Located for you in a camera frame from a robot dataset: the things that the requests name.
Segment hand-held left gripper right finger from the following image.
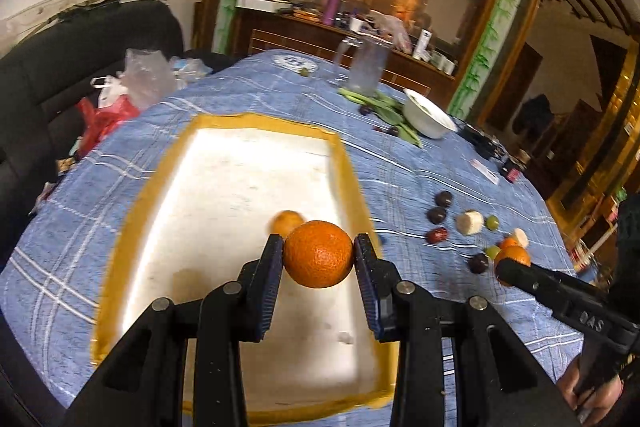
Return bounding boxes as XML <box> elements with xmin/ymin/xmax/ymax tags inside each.
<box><xmin>353</xmin><ymin>233</ymin><xmax>582</xmax><ymax>427</ymax></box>

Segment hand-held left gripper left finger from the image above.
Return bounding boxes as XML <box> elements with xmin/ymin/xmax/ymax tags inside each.
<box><xmin>65</xmin><ymin>233</ymin><xmax>285</xmax><ymax>427</ymax></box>

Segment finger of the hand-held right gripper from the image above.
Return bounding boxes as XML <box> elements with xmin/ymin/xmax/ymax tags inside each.
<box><xmin>496</xmin><ymin>257</ymin><xmax>581</xmax><ymax>315</ymax></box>

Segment medium orange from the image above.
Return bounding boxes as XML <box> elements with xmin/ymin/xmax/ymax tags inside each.
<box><xmin>494</xmin><ymin>245</ymin><xmax>532</xmax><ymax>287</ymax></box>

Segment large orange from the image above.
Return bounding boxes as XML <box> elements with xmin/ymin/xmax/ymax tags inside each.
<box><xmin>283</xmin><ymin>220</ymin><xmax>355</xmax><ymax>290</ymax></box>

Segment white foam tray yellow tape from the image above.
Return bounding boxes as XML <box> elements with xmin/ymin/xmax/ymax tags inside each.
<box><xmin>90</xmin><ymin>112</ymin><xmax>398</xmax><ymax>425</ymax></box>

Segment person's right hand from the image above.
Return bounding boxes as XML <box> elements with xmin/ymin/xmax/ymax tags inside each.
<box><xmin>556</xmin><ymin>354</ymin><xmax>627</xmax><ymax>426</ymax></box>

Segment small yellowish tangerine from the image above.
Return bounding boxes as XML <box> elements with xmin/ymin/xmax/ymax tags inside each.
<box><xmin>272</xmin><ymin>210</ymin><xmax>306</xmax><ymax>239</ymax></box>

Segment blue plaid tablecloth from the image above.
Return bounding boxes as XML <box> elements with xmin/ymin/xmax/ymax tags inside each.
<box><xmin>0</xmin><ymin>49</ymin><xmax>596</xmax><ymax>413</ymax></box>

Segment white paper card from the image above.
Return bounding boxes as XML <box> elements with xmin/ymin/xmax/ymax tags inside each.
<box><xmin>470</xmin><ymin>159</ymin><xmax>502</xmax><ymax>184</ymax></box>

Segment black device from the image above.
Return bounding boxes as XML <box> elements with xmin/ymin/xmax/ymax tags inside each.
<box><xmin>456</xmin><ymin>123</ymin><xmax>508</xmax><ymax>160</ymax></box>

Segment dark hanging coat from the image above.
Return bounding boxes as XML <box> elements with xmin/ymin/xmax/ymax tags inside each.
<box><xmin>514</xmin><ymin>93</ymin><xmax>554</xmax><ymax>138</ymax></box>

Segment gold framed cabinet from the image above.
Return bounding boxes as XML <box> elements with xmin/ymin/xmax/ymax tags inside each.
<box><xmin>547</xmin><ymin>49</ymin><xmax>640</xmax><ymax>268</ymax></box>

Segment green vegetable leaves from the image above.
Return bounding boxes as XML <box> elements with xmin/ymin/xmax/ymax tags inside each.
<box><xmin>337</xmin><ymin>88</ymin><xmax>425</xmax><ymax>148</ymax></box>

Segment white bowl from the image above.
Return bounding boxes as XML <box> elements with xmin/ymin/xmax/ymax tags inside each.
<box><xmin>402</xmin><ymin>88</ymin><xmax>458</xmax><ymax>140</ymax></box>

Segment white blue patterned plate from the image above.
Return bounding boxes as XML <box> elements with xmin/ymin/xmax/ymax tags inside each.
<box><xmin>272</xmin><ymin>53</ymin><xmax>318</xmax><ymax>74</ymax></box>

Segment clear glass pitcher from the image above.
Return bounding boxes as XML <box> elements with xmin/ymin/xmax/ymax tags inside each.
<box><xmin>334</xmin><ymin>34</ymin><xmax>392</xmax><ymax>96</ymax></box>

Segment red plastic bag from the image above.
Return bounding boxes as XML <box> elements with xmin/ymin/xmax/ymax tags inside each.
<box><xmin>75</xmin><ymin>96</ymin><xmax>141</xmax><ymax>152</ymax></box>

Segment wooden sideboard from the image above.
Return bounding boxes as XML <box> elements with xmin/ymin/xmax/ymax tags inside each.
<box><xmin>234</xmin><ymin>7</ymin><xmax>463</xmax><ymax>100</ymax></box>

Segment white tube bottle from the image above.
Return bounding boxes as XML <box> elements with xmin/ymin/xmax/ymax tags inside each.
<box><xmin>412</xmin><ymin>29</ymin><xmax>434</xmax><ymax>62</ymax></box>

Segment white plastic bag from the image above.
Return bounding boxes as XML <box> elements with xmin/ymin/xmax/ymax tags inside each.
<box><xmin>90</xmin><ymin>74</ymin><xmax>132</xmax><ymax>108</ymax></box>

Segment white flat box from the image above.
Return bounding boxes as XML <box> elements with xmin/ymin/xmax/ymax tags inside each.
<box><xmin>235</xmin><ymin>0</ymin><xmax>286</xmax><ymax>14</ymax></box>

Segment purple bottle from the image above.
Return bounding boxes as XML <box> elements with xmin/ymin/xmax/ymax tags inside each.
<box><xmin>322</xmin><ymin>0</ymin><xmax>345</xmax><ymax>26</ymax></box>

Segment black sofa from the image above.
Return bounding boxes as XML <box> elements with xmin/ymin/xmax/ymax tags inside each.
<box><xmin>0</xmin><ymin>0</ymin><xmax>223</xmax><ymax>268</ymax></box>

